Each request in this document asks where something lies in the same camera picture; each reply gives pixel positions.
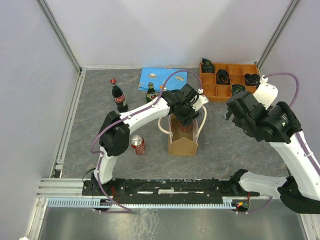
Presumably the red cola can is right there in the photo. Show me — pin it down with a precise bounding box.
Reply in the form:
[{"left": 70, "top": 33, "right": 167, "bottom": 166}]
[
  {"left": 179, "top": 122, "right": 193, "bottom": 132},
  {"left": 131, "top": 135, "right": 146, "bottom": 155}
]

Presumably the brown canvas tote bag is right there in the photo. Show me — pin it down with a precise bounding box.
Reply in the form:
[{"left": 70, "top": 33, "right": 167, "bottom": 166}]
[{"left": 157, "top": 106, "right": 208, "bottom": 157}]

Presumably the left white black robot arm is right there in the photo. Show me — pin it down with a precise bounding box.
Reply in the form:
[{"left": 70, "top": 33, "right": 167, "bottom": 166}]
[{"left": 91, "top": 84, "right": 209, "bottom": 195}]

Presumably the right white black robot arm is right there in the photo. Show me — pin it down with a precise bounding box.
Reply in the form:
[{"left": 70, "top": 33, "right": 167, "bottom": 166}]
[{"left": 226, "top": 91, "right": 320, "bottom": 215}]

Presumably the blue patterned cloth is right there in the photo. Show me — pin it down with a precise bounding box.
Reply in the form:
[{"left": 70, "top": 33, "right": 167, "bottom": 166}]
[{"left": 138, "top": 67, "right": 188, "bottom": 92}]

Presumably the dark rolled item bottom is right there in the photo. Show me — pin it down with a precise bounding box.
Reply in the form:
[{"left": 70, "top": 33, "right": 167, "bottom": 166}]
[{"left": 231, "top": 84, "right": 246, "bottom": 96}]

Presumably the orange wooden compartment tray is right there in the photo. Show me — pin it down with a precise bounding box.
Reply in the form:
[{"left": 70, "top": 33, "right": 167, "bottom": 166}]
[{"left": 199, "top": 62, "right": 259, "bottom": 103}]

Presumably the green glass bottle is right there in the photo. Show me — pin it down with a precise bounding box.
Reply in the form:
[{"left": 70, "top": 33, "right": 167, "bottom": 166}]
[{"left": 146, "top": 82, "right": 157, "bottom": 103}]

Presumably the dark rolled item right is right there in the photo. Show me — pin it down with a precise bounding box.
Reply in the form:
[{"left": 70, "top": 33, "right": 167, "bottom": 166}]
[{"left": 244, "top": 73, "right": 261, "bottom": 88}]

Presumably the dark rolled item centre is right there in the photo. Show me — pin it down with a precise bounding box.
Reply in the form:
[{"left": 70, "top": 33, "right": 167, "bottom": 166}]
[{"left": 216, "top": 69, "right": 231, "bottom": 85}]

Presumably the dark rolled item top-left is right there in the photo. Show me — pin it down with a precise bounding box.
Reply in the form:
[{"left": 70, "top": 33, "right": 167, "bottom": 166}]
[{"left": 201, "top": 58, "right": 215, "bottom": 74}]

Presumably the cola bottle red cap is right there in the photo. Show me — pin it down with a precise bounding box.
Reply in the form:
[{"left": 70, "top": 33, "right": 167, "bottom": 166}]
[{"left": 110, "top": 78, "right": 128, "bottom": 113}]

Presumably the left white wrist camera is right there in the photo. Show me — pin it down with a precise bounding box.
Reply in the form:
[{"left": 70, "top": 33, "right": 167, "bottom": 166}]
[{"left": 191, "top": 88, "right": 209, "bottom": 112}]

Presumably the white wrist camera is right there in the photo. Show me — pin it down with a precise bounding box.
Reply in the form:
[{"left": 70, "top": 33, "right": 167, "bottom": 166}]
[
  {"left": 253, "top": 75, "right": 278, "bottom": 110},
  {"left": 191, "top": 88, "right": 209, "bottom": 112}
]

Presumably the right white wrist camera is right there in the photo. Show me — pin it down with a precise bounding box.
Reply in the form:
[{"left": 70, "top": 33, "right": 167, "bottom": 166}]
[{"left": 253, "top": 75, "right": 278, "bottom": 110}]

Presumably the light blue cable duct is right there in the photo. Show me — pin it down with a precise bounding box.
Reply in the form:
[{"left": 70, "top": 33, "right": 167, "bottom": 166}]
[{"left": 47, "top": 197, "right": 236, "bottom": 210}]

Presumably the aluminium frame rail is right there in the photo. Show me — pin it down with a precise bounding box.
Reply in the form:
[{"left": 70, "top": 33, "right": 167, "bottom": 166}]
[{"left": 36, "top": 0, "right": 82, "bottom": 72}]

